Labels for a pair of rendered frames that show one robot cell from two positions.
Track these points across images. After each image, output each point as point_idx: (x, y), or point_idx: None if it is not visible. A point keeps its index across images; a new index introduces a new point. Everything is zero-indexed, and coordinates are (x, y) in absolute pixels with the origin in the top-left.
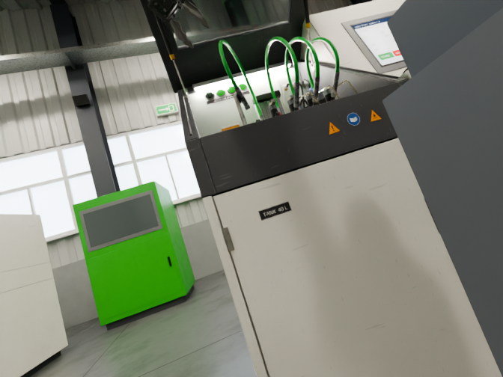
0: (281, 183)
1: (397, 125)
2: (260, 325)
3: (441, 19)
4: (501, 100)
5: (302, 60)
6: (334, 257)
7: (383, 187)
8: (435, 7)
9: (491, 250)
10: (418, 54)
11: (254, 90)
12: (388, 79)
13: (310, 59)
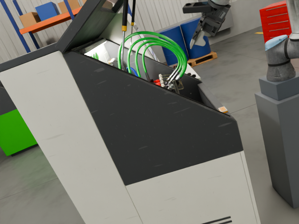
0: None
1: (279, 110)
2: None
3: (287, 90)
4: (298, 108)
5: (110, 40)
6: None
7: None
8: (286, 87)
9: (290, 134)
10: (281, 94)
11: (100, 60)
12: (196, 79)
13: (116, 42)
